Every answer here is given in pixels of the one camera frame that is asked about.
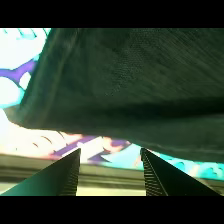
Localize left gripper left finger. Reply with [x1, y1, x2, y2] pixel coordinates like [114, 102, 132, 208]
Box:
[0, 148, 82, 197]

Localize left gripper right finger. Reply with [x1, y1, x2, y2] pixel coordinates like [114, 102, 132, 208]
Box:
[140, 147, 222, 197]

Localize dark grey garment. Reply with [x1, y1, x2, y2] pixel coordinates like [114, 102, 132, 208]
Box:
[4, 27, 224, 164]

